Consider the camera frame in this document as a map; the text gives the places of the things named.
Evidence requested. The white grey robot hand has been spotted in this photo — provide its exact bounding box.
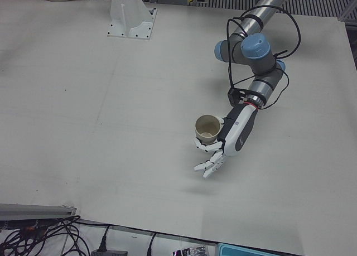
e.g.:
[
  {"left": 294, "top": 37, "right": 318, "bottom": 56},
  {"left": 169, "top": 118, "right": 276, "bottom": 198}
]
[{"left": 193, "top": 103, "right": 258, "bottom": 180}]

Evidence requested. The white cylindrical plastic container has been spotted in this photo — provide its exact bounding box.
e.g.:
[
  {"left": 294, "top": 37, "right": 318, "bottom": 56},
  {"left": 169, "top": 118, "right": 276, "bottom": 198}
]
[{"left": 194, "top": 114, "right": 224, "bottom": 145}]

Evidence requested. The light blue plastic box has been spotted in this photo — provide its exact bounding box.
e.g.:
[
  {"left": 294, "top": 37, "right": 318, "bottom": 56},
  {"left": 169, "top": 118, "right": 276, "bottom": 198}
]
[{"left": 216, "top": 241, "right": 297, "bottom": 256}]

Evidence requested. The black white patterned item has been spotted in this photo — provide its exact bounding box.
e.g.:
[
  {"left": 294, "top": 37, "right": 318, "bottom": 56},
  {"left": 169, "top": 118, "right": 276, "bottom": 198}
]
[{"left": 172, "top": 246, "right": 209, "bottom": 256}]

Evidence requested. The black power brick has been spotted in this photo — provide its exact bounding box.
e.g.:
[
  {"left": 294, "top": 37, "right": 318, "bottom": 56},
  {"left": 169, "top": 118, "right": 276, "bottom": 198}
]
[{"left": 90, "top": 248, "right": 129, "bottom": 256}]

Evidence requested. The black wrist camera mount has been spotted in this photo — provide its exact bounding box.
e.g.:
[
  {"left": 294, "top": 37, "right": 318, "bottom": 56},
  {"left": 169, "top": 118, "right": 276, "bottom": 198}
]
[{"left": 227, "top": 87, "right": 248, "bottom": 107}]

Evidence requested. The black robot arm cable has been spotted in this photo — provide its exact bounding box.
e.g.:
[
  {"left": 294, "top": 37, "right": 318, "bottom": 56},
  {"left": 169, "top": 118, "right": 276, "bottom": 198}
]
[{"left": 226, "top": 5, "right": 302, "bottom": 112}]

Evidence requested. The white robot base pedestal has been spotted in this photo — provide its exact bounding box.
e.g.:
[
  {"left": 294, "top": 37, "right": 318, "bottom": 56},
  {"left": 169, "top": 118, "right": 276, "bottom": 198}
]
[{"left": 107, "top": 0, "right": 158, "bottom": 41}]

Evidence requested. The aluminium frame profile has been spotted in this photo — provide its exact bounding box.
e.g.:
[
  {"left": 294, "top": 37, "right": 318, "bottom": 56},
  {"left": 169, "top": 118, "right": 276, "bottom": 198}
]
[{"left": 339, "top": 0, "right": 357, "bottom": 22}]

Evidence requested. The aluminium post profile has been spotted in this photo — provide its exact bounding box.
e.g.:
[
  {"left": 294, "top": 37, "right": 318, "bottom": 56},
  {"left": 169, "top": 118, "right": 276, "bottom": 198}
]
[{"left": 0, "top": 202, "right": 78, "bottom": 221}]

